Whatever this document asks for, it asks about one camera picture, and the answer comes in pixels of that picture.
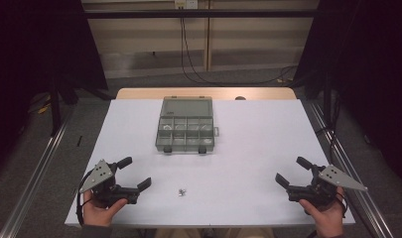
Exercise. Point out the wooden wall post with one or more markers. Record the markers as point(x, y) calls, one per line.
point(207, 39)

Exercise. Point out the black curtain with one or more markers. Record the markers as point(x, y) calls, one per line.
point(374, 82)
point(29, 66)

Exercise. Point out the black horizontal bar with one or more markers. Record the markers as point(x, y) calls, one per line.
point(201, 13)

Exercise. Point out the metal floor rail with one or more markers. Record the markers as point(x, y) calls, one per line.
point(350, 172)
point(36, 178)

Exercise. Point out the person's right hand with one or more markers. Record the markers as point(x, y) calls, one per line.
point(327, 219)

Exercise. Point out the small black floor object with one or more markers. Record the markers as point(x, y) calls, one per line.
point(79, 141)

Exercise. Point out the black metal stand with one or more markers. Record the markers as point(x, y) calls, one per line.
point(327, 102)
point(55, 109)

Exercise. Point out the person's left hand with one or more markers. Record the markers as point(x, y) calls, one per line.
point(101, 213)

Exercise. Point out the white table board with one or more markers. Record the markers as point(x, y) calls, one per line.
point(241, 158)

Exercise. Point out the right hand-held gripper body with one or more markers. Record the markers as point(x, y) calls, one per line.
point(321, 191)

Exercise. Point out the grey plastic compartment box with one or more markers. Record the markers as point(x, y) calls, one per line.
point(185, 127)

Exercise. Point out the small metal screws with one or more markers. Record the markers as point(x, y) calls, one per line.
point(181, 192)

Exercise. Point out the wooden table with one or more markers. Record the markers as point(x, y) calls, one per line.
point(201, 93)

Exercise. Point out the white wall socket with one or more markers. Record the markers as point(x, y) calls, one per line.
point(186, 4)

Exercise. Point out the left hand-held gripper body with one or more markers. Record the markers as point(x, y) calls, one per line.
point(104, 188)

